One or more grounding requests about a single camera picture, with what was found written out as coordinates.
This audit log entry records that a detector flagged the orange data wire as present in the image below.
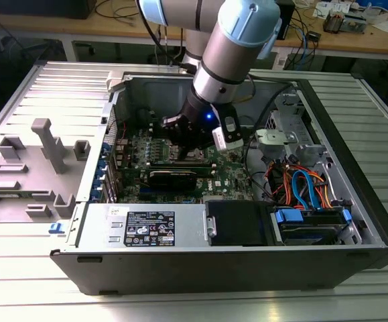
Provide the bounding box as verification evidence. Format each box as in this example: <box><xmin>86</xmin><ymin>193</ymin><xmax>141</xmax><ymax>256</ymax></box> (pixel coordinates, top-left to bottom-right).
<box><xmin>310</xmin><ymin>170</ymin><xmax>334</xmax><ymax>211</ymax></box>

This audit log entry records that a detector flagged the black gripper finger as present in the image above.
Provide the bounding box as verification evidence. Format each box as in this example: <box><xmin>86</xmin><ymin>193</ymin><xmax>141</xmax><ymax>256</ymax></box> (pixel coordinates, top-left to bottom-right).
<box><xmin>161</xmin><ymin>113</ymin><xmax>194</xmax><ymax>159</ymax></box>
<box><xmin>187</xmin><ymin>137</ymin><xmax>216</xmax><ymax>156</ymax></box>

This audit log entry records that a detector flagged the hard disk blue carrier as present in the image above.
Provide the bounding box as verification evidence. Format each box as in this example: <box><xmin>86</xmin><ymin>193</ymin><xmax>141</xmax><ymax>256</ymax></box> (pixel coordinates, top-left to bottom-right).
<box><xmin>273</xmin><ymin>207</ymin><xmax>354</xmax><ymax>246</ymax></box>

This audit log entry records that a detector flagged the dark office chair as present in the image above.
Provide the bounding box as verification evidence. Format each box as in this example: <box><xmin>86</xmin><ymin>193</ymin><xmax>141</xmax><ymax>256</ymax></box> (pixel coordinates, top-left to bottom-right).
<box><xmin>0</xmin><ymin>28</ymin><xmax>64</xmax><ymax>111</ymax></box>

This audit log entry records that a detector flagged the grey parts rack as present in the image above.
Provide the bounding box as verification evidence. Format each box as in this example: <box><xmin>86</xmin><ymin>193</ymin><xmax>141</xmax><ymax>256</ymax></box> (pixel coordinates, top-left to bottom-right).
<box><xmin>0</xmin><ymin>117</ymin><xmax>91</xmax><ymax>224</ymax></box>

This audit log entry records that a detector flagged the metal CPU cooler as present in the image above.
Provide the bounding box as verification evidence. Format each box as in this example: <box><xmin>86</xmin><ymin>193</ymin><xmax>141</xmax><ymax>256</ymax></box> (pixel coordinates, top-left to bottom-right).
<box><xmin>323</xmin><ymin>9</ymin><xmax>346</xmax><ymax>34</ymax></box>

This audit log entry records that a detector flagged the blue data wire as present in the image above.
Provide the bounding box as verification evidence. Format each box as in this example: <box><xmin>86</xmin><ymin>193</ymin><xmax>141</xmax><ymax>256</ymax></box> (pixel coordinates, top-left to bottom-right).
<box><xmin>291</xmin><ymin>169</ymin><xmax>317</xmax><ymax>211</ymax></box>

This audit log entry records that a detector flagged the wooden desk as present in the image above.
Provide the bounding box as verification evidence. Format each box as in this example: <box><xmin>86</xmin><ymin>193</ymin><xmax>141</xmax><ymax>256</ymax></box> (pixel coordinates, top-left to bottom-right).
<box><xmin>0</xmin><ymin>0</ymin><xmax>214</xmax><ymax>63</ymax></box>
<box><xmin>270</xmin><ymin>0</ymin><xmax>388</xmax><ymax>63</ymax></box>

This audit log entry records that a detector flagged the black PC case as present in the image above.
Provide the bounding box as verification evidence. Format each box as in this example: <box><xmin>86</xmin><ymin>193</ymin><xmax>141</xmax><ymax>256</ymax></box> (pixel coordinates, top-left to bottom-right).
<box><xmin>49</xmin><ymin>68</ymin><xmax>388</xmax><ymax>297</ymax></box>

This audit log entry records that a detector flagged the black graphics card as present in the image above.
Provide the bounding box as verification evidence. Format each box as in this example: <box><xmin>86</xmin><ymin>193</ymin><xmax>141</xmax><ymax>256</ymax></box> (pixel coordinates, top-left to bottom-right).
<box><xmin>147</xmin><ymin>169</ymin><xmax>198</xmax><ymax>191</ymax></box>

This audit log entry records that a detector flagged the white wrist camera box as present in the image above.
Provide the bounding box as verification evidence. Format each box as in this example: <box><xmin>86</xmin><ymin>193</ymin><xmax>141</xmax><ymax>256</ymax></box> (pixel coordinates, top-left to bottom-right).
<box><xmin>212</xmin><ymin>113</ymin><xmax>245</xmax><ymax>152</ymax></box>

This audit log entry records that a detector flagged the pale blue teach pendant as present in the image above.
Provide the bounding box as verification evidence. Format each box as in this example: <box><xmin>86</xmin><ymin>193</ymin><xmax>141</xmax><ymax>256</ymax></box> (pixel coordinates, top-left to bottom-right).
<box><xmin>256</xmin><ymin>18</ymin><xmax>283</xmax><ymax>61</ymax></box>

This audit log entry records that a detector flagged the green RAM stick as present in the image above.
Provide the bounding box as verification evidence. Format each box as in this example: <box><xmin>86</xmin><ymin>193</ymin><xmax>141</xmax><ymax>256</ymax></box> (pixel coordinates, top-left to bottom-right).
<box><xmin>149</xmin><ymin>160</ymin><xmax>215</xmax><ymax>170</ymax></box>

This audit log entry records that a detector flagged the green motherboard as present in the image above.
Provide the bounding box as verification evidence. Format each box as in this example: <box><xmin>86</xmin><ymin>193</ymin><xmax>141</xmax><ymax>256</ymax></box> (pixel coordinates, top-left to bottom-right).
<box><xmin>113</xmin><ymin>123</ymin><xmax>271</xmax><ymax>205</ymax></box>

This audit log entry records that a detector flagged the silver power supply unit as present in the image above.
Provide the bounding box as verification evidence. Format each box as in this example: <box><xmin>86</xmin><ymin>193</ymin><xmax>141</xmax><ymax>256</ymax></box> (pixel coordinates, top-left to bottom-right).
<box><xmin>64</xmin><ymin>203</ymin><xmax>212</xmax><ymax>251</ymax></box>

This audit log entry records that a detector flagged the blue network cable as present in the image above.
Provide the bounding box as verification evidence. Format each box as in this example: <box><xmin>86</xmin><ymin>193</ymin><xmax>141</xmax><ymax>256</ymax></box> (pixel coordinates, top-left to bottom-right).
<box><xmin>297</xmin><ymin>25</ymin><xmax>312</xmax><ymax>63</ymax></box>

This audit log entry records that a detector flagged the black computer box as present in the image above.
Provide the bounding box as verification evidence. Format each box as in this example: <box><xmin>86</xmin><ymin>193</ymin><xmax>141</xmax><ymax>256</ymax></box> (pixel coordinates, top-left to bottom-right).
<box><xmin>0</xmin><ymin>0</ymin><xmax>97</xmax><ymax>20</ymax></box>

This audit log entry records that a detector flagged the grey electronic device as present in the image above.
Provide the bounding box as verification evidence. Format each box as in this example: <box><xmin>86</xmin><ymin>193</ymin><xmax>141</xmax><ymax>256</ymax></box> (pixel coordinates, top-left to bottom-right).
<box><xmin>342</xmin><ymin>11</ymin><xmax>371</xmax><ymax>33</ymax></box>

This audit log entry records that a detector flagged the tall black box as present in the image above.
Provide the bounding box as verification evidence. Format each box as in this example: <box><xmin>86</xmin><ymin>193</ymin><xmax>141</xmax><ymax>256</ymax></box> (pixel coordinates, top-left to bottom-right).
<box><xmin>280</xmin><ymin>0</ymin><xmax>297</xmax><ymax>41</ymax></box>

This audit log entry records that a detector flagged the silver drive cage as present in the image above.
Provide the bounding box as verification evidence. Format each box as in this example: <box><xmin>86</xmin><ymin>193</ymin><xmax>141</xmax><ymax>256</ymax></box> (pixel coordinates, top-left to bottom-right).
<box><xmin>254</xmin><ymin>92</ymin><xmax>330</xmax><ymax>162</ymax></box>

